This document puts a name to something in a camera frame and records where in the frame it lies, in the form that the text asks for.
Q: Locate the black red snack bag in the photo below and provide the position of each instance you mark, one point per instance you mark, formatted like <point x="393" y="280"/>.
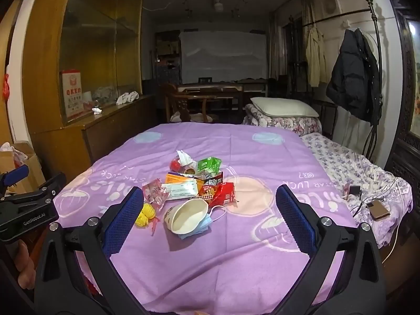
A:
<point x="210" y="187"/>

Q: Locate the white sheet covered board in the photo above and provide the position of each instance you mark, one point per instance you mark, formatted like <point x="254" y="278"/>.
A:
<point x="223" y="55"/>

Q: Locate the green tea carton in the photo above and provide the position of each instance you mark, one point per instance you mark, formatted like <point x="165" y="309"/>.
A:
<point x="205" y="174"/>

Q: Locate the cardboard box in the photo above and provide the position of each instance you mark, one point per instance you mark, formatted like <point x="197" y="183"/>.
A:
<point x="29" y="167"/>

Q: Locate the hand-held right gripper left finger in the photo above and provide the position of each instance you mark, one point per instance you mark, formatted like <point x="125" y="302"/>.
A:
<point x="126" y="216"/>

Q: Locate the red snack wrapper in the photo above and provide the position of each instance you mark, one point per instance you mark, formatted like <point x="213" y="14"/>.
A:
<point x="224" y="193"/>

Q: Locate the blue face mask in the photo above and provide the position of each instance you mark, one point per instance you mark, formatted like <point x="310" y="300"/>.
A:
<point x="203" y="226"/>

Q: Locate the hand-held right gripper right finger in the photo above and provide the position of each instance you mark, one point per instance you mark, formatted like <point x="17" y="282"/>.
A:
<point x="295" y="223"/>

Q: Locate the white tissue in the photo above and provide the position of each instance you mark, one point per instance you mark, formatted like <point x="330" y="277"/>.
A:
<point x="185" y="158"/>

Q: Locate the wooden desk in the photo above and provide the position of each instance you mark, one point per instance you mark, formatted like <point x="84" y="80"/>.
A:
<point x="210" y="88"/>

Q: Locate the cream pillow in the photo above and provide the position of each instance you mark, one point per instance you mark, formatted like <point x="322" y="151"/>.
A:
<point x="282" y="106"/>

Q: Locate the purple floral bedsheet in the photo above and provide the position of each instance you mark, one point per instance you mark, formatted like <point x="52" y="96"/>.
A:
<point x="344" y="167"/>

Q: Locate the yellow foam net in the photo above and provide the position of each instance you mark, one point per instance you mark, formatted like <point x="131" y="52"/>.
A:
<point x="146" y="215"/>

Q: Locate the black puffer jacket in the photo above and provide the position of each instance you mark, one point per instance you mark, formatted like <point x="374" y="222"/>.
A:
<point x="351" y="78"/>

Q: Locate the beige coat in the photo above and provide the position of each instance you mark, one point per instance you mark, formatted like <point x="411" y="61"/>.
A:
<point x="315" y="52"/>

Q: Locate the white crumpled cloth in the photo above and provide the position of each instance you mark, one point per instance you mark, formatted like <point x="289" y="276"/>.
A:
<point x="128" y="96"/>

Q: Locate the person's left hand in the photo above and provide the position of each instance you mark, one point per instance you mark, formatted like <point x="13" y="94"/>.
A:
<point x="26" y="262"/>

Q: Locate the small crumpled tissue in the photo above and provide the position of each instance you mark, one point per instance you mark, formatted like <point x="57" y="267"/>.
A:
<point x="96" y="110"/>

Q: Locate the carved wooden chair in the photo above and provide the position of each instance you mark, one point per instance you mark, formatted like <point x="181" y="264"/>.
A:
<point x="177" y="101"/>

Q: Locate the black charger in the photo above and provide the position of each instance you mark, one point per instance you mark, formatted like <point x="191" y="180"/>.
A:
<point x="355" y="191"/>

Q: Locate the white plastic bag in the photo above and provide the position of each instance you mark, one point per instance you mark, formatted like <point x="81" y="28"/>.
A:
<point x="16" y="156"/>

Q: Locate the orange medicine box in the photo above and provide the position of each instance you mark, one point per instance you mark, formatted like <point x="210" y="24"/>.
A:
<point x="178" y="178"/>

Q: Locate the dark bookshelf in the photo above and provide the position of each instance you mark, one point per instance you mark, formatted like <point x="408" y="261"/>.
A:
<point x="167" y="55"/>

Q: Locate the red cup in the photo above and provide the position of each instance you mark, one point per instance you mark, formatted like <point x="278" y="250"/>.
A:
<point x="175" y="165"/>

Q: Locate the white standing fan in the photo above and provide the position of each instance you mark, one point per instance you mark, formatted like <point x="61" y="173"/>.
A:
<point x="370" y="44"/>

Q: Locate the white green medicine box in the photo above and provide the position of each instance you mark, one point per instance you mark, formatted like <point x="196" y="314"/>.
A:
<point x="178" y="190"/>

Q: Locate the purple printed blanket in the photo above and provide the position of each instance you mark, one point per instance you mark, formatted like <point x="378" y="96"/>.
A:
<point x="229" y="236"/>

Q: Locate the metal coat rack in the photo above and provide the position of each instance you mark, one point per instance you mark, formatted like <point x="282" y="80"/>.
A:
<point x="369" y="4"/>

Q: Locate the pink wrapper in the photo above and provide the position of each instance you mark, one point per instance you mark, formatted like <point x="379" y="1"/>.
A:
<point x="154" y="193"/>

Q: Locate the brown phone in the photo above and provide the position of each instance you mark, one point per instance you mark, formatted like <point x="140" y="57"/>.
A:
<point x="379" y="210"/>

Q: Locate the paper bowl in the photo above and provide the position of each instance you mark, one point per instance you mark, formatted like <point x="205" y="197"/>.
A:
<point x="187" y="216"/>

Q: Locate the carton with blue print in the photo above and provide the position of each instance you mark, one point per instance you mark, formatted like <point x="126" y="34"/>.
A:
<point x="210" y="164"/>

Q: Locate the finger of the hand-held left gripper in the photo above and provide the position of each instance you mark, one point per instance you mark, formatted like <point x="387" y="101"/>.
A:
<point x="14" y="174"/>
<point x="52" y="185"/>

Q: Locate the folded floral quilt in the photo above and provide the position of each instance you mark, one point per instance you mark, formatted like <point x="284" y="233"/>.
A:
<point x="288" y="124"/>

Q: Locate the red hanging ornament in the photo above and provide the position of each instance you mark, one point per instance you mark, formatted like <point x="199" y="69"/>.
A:
<point x="6" y="87"/>

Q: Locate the metal bed headboard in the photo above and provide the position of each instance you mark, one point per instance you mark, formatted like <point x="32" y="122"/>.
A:
<point x="328" y="118"/>

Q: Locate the dark carved wooden frame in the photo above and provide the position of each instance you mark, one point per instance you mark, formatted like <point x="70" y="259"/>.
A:
<point x="402" y="72"/>

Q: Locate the wooden glass cabinet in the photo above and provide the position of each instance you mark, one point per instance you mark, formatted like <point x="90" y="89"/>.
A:
<point x="108" y="128"/>

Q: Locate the beige curtain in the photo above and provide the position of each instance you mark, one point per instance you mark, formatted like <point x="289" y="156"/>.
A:
<point x="277" y="46"/>

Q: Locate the red white sign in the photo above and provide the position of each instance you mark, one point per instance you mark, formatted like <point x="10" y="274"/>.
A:
<point x="72" y="95"/>

